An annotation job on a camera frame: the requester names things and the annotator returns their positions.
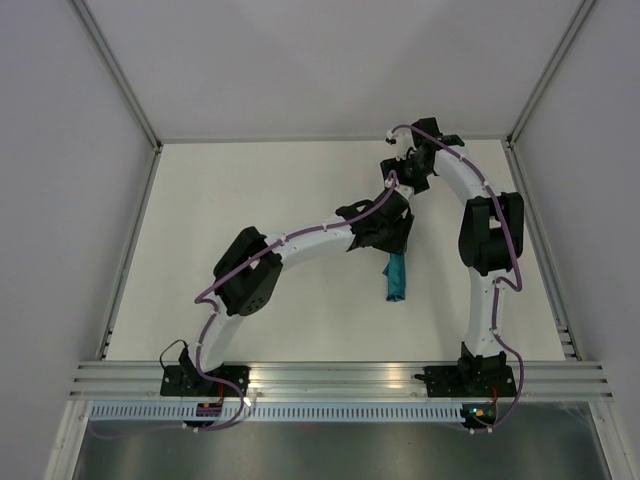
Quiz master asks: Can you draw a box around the teal cloth napkin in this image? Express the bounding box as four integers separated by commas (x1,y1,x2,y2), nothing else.
383,254,406,302

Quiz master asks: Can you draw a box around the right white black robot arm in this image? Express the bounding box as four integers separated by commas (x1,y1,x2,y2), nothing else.
386,117,524,395

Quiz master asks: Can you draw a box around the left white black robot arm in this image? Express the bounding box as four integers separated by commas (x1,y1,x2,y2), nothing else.
179,187,414,396

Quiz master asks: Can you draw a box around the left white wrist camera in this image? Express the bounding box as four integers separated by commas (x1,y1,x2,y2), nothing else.
384,180,414,201

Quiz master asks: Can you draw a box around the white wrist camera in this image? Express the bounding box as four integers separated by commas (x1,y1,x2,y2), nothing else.
384,180,414,201
385,126,414,155

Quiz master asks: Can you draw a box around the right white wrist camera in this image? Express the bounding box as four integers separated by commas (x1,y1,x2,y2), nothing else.
385,126,414,155

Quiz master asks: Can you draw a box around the right aluminium frame post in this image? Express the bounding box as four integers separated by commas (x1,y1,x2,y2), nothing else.
507,0,601,146

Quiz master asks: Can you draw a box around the aluminium frame post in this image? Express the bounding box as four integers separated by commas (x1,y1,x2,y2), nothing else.
69,0,162,150
507,0,601,146

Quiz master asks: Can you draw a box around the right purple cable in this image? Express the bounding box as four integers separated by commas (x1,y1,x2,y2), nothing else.
387,123,524,436

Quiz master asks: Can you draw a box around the purple cable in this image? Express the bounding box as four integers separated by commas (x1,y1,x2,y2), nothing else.
387,123,524,436
89,169,401,441

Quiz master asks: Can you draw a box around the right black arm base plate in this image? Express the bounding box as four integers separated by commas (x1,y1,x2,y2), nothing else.
413,365,517,398

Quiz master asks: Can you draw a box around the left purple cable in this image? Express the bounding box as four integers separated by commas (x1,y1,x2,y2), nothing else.
89,169,401,441

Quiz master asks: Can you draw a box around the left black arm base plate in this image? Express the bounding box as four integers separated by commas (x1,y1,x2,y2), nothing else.
160,365,250,398

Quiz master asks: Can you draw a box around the aluminium front rail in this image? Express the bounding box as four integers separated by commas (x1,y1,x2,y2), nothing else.
68,361,613,402

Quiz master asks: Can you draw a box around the white slotted cable duct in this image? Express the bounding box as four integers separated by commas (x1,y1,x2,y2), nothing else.
90,401,463,423

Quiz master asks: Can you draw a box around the left aluminium frame post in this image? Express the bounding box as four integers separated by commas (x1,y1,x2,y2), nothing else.
69,0,162,150

